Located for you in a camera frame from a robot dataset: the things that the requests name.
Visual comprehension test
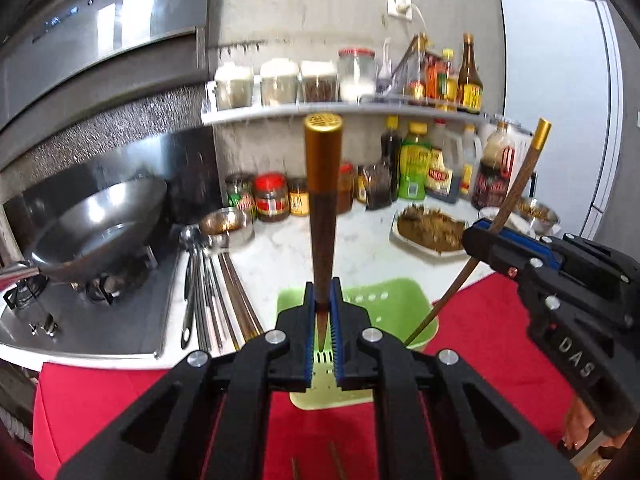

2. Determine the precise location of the steel bowl with sauce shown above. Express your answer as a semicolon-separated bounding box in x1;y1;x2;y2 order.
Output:
200;207;254;251

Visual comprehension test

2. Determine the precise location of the white wall shelf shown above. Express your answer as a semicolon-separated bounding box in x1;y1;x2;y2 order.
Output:
200;95;493;128

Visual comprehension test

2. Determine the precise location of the clear jar of brown spice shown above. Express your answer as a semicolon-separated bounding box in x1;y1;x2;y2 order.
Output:
300;61;338;104

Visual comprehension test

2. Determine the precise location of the tall brown sauce bottle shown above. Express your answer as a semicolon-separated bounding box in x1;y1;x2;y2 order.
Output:
456;33;484;114

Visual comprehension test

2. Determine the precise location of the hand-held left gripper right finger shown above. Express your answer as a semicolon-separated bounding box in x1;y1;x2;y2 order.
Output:
327;277;581;480

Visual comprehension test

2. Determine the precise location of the green-lidded jar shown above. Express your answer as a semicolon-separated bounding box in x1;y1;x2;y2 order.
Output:
225;173;257;222

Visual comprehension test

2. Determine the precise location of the clear oil bottle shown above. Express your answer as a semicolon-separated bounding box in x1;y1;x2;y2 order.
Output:
404;34;431;106

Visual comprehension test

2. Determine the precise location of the brown paste jar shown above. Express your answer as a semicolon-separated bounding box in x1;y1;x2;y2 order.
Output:
337;162;355;214

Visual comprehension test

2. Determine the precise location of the orange label bottle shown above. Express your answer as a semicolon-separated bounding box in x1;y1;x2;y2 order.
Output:
425;55;444;102

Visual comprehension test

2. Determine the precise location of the clear jar of beige spice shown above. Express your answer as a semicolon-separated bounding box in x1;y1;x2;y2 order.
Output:
260;58;300;107

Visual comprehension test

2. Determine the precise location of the yellow-capped seasoning bottle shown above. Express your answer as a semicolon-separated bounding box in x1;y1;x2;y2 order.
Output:
437;49;459;111

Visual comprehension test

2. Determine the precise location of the white plate of food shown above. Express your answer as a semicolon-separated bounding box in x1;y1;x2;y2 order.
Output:
391;203;471;257

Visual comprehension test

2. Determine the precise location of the steel range hood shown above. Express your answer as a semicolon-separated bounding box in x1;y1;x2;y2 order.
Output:
0;0;213;133

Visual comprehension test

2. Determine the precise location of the white power cable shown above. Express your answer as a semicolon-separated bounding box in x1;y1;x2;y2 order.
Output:
409;2;429;37

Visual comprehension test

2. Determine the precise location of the steel gas stove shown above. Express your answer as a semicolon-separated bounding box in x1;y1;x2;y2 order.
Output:
0;240;183;361

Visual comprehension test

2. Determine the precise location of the steel wok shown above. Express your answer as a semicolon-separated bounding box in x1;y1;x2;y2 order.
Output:
0;175;168;283

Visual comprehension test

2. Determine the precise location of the white refrigerator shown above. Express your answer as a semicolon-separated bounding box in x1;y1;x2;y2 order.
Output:
500;0;626;241

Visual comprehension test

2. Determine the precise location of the clear bottle with yellow label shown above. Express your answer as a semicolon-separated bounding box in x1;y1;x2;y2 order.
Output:
459;124;483;202

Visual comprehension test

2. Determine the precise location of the glass cruet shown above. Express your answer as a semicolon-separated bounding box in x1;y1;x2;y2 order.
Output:
377;37;401;96

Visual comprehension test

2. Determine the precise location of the red-lidded sauce jar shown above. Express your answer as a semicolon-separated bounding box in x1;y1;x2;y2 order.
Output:
253;173;291;224

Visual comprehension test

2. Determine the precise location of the row of steel cutlery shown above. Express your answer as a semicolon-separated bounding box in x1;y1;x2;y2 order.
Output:
179;224;226;353

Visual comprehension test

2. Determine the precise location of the yellow label jar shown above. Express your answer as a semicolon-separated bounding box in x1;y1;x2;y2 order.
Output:
288;178;309;218

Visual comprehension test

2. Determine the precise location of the bundle of wooden chopsticks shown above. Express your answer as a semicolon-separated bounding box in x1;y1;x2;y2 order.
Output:
217;250;263;353

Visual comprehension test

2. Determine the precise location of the clear jar of pale spice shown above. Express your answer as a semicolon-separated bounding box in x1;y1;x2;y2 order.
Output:
215;62;256;109

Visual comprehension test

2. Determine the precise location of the green plastic utensil holder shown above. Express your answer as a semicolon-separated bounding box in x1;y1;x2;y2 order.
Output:
276;277;441;411

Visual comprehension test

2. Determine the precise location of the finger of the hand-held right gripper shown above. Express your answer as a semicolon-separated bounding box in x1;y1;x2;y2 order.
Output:
474;217;564;267
462;226;545;282

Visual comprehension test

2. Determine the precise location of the red-lidded glass jar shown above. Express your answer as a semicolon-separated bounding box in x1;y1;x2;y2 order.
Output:
337;48;377;102

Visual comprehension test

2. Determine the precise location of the red cloth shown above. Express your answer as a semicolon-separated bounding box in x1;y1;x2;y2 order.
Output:
32;272;596;480

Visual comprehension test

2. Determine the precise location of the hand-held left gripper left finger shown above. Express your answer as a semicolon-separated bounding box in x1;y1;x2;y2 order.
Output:
55;282;321;480

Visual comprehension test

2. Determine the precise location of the green plastic bottle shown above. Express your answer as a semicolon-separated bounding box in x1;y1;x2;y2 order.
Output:
397;121;432;202

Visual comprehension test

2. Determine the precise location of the person's right hand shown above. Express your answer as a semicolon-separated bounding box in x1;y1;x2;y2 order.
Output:
562;395;601;457

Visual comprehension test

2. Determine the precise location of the dark clear container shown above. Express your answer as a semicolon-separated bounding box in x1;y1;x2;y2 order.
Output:
364;164;393;210

